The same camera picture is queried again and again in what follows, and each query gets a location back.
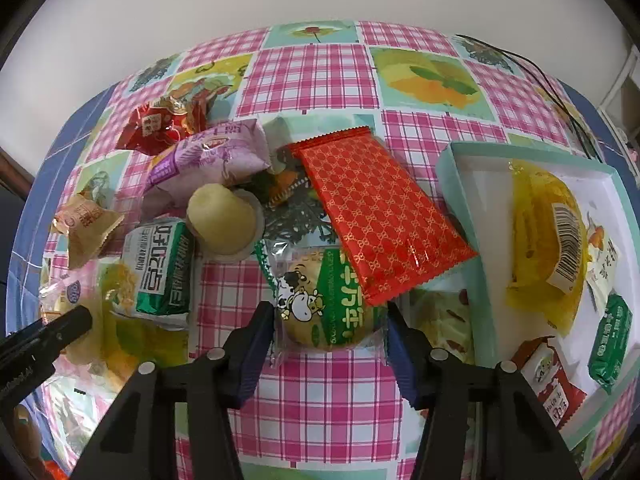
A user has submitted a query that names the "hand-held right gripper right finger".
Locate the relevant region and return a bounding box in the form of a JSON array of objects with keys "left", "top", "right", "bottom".
[{"left": 386, "top": 301, "right": 583, "bottom": 480}]

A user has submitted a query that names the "small tan snack packet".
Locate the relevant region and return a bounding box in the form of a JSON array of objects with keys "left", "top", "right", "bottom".
[{"left": 50, "top": 194, "right": 126, "bottom": 271}]

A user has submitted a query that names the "pink checked tablecloth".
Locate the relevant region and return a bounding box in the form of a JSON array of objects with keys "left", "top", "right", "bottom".
[{"left": 22, "top": 20, "right": 640, "bottom": 480}]

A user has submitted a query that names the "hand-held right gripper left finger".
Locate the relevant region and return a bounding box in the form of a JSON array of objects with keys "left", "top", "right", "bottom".
[{"left": 70, "top": 301, "right": 277, "bottom": 480}]

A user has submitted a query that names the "white shelf cabinet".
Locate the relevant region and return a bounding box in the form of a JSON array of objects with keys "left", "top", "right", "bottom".
[{"left": 597, "top": 42, "right": 640, "bottom": 161}]

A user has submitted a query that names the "teal cardboard box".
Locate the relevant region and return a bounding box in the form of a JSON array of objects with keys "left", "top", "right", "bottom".
[{"left": 436, "top": 141, "right": 640, "bottom": 453}]

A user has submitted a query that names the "green cow print packet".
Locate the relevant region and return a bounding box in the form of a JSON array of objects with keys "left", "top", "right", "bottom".
[{"left": 254, "top": 237, "right": 391, "bottom": 368}]

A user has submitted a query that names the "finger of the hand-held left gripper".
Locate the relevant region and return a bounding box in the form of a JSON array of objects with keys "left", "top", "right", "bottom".
[{"left": 27, "top": 306, "right": 94, "bottom": 356}]

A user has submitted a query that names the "black cable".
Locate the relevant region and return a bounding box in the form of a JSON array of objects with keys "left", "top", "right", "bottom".
[{"left": 456, "top": 34, "right": 606, "bottom": 163}]

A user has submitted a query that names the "purple snack packet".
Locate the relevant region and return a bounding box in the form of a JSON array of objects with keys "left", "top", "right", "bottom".
[{"left": 145, "top": 119, "right": 273, "bottom": 206}]

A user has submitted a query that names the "red and white snack packet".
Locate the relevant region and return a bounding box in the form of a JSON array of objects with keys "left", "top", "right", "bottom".
[{"left": 512, "top": 336, "right": 588, "bottom": 428}]

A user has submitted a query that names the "dark green snack packet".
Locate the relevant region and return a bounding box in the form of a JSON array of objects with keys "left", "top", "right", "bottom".
[{"left": 587, "top": 292, "right": 633, "bottom": 395}]

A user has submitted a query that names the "yellow jelly cup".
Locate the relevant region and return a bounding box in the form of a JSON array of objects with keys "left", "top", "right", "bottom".
[{"left": 186, "top": 183, "right": 266, "bottom": 261}]

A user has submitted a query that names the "red patterned snack packet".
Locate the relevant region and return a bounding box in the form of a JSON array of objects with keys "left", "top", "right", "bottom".
[{"left": 289, "top": 126, "right": 480, "bottom": 307}]

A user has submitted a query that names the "red shiny candy packet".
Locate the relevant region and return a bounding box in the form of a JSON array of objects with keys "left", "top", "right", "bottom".
[{"left": 116, "top": 96, "right": 208, "bottom": 156}]

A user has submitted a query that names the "clear packet with yellow cake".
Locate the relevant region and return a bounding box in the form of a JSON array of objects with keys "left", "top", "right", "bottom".
[{"left": 39, "top": 260, "right": 191, "bottom": 391}]

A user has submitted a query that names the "translucent yellow snack packet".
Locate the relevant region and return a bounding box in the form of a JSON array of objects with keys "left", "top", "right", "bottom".
[{"left": 505, "top": 157, "right": 591, "bottom": 336}]

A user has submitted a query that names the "green and white snack packet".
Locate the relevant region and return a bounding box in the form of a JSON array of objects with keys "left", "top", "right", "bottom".
[{"left": 107, "top": 215, "right": 197, "bottom": 331}]

